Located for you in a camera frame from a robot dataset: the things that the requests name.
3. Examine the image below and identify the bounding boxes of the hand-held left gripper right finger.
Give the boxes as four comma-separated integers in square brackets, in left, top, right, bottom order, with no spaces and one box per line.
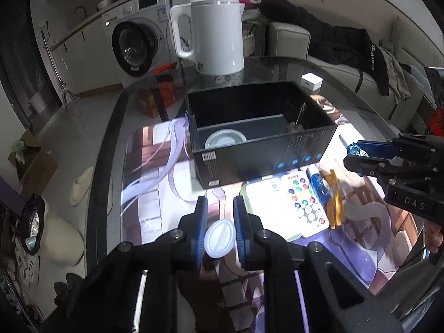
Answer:
[233,195,405,333]

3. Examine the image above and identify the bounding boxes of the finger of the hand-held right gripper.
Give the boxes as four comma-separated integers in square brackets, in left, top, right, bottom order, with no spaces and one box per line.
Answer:
[347,140,399,159]
[343,154,390,178]

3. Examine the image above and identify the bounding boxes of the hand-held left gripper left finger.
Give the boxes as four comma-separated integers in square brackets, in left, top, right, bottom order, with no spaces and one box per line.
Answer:
[57,196,209,333]

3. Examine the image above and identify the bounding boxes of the small translucent round lid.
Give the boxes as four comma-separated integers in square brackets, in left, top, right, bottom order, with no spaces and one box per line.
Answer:
[203,219,237,259]

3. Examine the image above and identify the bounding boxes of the black cardboard box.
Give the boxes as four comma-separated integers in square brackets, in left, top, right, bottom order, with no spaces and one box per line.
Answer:
[185,81,338,190]

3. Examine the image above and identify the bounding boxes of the person's right hand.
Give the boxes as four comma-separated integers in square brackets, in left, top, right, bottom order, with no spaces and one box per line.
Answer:
[425,220,444,256]

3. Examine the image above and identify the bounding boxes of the green and white case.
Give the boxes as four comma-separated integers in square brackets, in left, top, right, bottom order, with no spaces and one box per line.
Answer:
[240,177,303,243]

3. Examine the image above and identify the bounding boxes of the yellow plastic clip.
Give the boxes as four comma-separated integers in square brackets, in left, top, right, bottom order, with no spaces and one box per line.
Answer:
[322,169,345,229]

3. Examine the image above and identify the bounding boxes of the blue plastic bottle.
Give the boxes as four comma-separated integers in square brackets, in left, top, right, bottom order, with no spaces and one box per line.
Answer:
[307,166,330,205]

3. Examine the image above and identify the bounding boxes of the white paint palette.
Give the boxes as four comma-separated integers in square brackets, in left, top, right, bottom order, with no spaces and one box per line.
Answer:
[280,173,329,238]

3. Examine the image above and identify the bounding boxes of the beige cloth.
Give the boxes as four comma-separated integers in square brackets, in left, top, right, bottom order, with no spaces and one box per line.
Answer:
[378,45,412,104]

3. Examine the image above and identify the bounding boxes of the metal clip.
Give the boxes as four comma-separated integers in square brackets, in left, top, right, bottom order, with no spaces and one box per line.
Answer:
[287,101,307,132]

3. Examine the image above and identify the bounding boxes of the clear round plastic container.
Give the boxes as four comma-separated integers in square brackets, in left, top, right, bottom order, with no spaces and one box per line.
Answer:
[204,129,248,150]

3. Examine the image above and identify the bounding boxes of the small white box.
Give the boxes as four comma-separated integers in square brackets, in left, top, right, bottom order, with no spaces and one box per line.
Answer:
[300,73,324,93]

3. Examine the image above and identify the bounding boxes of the black jacket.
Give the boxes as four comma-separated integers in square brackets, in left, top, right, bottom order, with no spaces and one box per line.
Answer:
[259,0,390,97]

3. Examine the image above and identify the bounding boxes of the beige slipper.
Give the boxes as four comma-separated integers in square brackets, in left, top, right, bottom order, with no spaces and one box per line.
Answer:
[69,167,95,207]

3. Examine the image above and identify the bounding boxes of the beige sofa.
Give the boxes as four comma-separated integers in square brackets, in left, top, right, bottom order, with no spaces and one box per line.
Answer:
[269,21,438,120]

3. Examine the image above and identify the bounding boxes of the orange cardboard box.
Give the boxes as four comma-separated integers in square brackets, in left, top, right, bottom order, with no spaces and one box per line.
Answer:
[138,73,181,118]

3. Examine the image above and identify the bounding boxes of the wicker basket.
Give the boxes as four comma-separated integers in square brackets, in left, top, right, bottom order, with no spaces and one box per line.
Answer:
[242,24,266,59]

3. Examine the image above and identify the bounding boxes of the brown cardboard box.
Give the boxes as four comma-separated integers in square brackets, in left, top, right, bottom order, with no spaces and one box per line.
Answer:
[7,129,59,191]

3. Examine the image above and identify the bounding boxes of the white electric kettle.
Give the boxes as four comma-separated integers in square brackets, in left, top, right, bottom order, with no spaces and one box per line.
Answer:
[169,0,245,76]

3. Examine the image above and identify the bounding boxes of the white washing machine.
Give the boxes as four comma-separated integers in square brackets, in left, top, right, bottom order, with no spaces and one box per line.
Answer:
[102,0,179,89]

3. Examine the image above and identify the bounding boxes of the mop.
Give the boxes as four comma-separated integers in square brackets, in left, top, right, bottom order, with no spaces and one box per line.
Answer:
[41,29,77,106]

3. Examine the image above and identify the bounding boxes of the kitchen faucet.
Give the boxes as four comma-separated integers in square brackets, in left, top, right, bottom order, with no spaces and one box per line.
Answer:
[74,6,88,42]

